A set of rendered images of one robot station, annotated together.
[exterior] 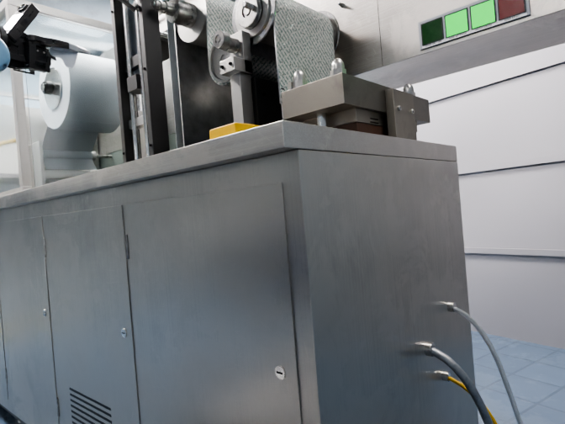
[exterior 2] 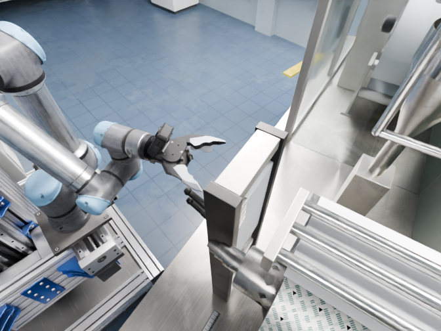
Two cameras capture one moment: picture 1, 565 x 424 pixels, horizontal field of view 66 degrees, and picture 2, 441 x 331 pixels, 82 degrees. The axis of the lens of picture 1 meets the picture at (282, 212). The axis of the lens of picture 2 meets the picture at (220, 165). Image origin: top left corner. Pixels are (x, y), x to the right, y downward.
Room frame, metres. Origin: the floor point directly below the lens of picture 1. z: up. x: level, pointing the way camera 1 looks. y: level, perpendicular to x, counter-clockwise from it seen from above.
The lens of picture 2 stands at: (1.13, 0.14, 1.71)
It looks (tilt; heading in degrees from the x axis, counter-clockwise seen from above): 51 degrees down; 81
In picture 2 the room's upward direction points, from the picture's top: straight up
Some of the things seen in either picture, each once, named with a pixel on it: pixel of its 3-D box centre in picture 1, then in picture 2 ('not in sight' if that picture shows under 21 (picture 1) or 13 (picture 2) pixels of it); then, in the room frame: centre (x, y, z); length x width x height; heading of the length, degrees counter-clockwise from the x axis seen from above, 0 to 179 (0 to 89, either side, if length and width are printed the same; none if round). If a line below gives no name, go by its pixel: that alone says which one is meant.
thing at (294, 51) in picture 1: (308, 72); not in sight; (1.10, -0.09, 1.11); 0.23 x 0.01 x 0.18; 138
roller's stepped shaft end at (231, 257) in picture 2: (162, 7); (225, 253); (1.15, 0.27, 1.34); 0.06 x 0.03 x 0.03; 138
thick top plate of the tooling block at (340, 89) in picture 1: (362, 108); not in sight; (1.05, -0.21, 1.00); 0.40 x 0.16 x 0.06; 138
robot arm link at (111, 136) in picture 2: not in sight; (117, 138); (0.92, 0.68, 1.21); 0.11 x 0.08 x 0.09; 150
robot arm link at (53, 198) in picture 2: not in sight; (51, 190); (0.63, 0.70, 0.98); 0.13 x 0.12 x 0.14; 60
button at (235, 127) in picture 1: (237, 134); not in sight; (0.77, 0.07, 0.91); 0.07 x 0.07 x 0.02; 48
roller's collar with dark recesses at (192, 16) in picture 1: (182, 13); (261, 276); (1.20, 0.23, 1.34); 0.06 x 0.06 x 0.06; 48
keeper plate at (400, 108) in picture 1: (402, 116); not in sight; (1.00, -0.29, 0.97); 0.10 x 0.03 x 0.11; 138
